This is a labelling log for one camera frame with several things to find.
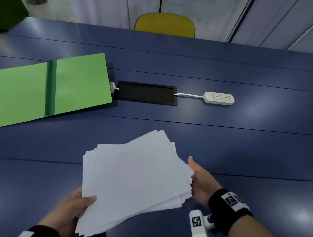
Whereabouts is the person's right hand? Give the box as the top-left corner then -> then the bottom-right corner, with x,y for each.
187,156 -> 223,207

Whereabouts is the thick black partition post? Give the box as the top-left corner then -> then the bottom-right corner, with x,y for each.
226,0 -> 256,43

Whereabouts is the green folder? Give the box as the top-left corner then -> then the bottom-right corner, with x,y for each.
0,52 -> 113,128

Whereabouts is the white power strip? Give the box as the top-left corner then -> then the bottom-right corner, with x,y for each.
203,91 -> 235,106

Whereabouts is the green sofa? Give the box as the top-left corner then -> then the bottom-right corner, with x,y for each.
0,0 -> 30,32

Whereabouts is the white curtain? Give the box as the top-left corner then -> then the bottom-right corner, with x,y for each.
55,0 -> 313,51

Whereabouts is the black table cable hatch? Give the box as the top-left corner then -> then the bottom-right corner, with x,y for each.
114,80 -> 178,107

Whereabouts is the yellow chair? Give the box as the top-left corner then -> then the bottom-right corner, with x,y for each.
134,13 -> 196,39

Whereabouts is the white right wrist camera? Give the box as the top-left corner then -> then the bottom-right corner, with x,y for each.
188,209 -> 218,237

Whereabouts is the black right wrist strap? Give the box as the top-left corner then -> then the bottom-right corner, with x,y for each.
208,188 -> 254,236

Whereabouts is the pile of white papers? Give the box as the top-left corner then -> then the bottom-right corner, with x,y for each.
75,130 -> 195,237

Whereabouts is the person's right forearm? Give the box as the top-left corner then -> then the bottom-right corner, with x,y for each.
226,216 -> 276,237

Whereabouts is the person's left hand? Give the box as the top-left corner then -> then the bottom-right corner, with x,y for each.
37,187 -> 98,237

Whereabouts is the white power strip cable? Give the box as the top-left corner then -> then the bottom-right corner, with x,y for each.
174,93 -> 205,98

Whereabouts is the white plant pot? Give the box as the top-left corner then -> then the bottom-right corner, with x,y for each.
25,0 -> 56,19

